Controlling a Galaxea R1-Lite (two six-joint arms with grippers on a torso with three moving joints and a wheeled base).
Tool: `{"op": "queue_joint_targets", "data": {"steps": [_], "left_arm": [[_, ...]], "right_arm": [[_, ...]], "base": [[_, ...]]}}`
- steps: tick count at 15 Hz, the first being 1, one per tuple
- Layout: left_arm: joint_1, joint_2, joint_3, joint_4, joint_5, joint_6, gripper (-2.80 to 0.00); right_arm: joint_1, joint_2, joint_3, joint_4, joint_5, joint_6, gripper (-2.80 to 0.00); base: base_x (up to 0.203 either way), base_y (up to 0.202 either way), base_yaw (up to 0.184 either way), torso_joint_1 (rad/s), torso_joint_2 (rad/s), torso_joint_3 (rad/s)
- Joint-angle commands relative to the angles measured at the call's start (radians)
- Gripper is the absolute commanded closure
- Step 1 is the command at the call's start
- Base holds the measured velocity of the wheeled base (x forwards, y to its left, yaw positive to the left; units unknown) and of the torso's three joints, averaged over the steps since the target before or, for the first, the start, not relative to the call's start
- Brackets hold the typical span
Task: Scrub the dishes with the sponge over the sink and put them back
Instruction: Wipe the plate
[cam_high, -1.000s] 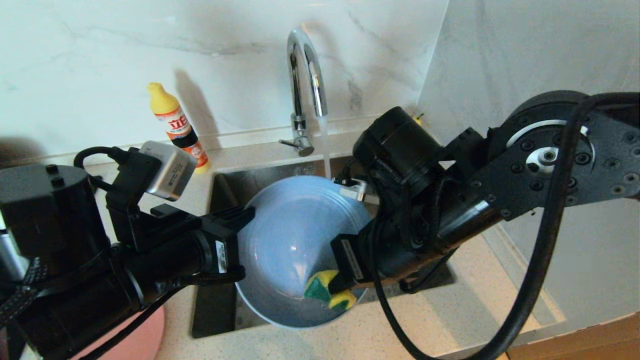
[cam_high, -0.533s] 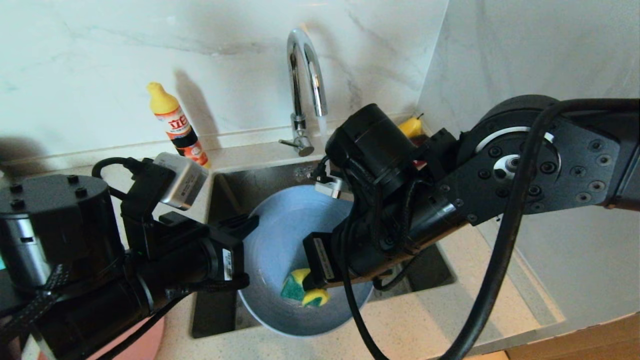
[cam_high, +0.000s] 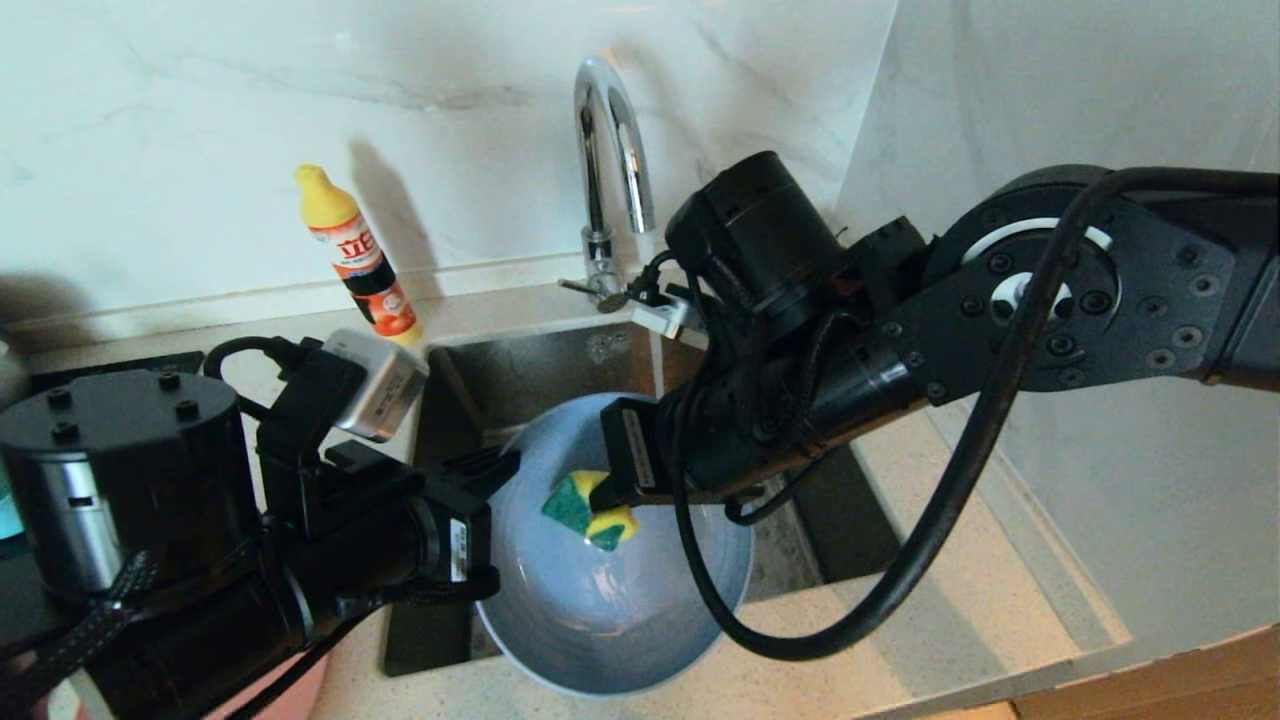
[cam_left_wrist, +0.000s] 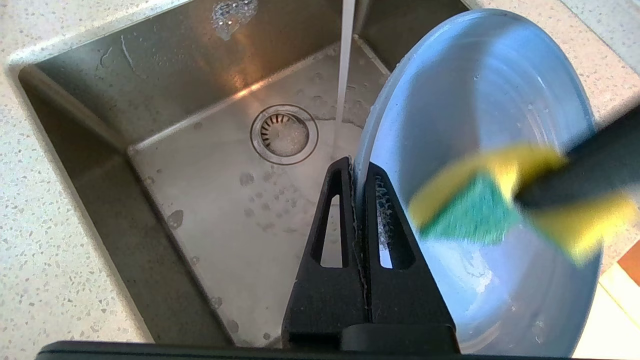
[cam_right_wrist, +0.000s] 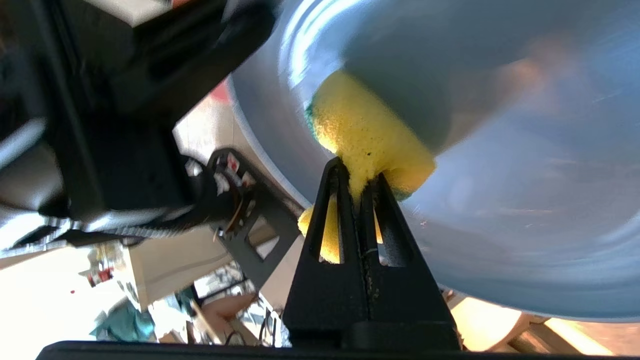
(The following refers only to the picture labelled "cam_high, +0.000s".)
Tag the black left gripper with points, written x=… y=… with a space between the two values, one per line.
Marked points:
x=420 y=540

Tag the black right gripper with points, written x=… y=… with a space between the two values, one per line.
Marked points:
x=640 y=450

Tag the yellow green sponge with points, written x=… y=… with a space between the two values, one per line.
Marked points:
x=570 y=505

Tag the blue-grey plate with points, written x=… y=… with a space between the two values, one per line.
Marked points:
x=600 y=620

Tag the yellow-capped detergent bottle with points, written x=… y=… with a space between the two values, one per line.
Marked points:
x=350 y=250

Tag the pink plate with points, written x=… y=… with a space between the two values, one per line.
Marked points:
x=300 y=698

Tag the chrome gooseneck faucet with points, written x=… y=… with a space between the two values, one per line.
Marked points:
x=600 y=100

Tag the teal bowl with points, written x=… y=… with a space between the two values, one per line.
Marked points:
x=8 y=510

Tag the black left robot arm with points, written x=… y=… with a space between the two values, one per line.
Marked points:
x=120 y=500

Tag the stainless steel sink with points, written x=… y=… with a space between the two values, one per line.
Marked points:
x=520 y=370

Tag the running water stream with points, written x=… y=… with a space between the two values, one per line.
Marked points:
x=657 y=370

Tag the black glass cooktop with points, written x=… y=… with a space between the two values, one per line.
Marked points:
x=120 y=365

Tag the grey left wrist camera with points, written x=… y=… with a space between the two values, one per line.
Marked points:
x=375 y=390

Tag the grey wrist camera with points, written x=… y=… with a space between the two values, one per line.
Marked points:
x=670 y=315
x=375 y=390

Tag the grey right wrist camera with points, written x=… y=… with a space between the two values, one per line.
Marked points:
x=670 y=315

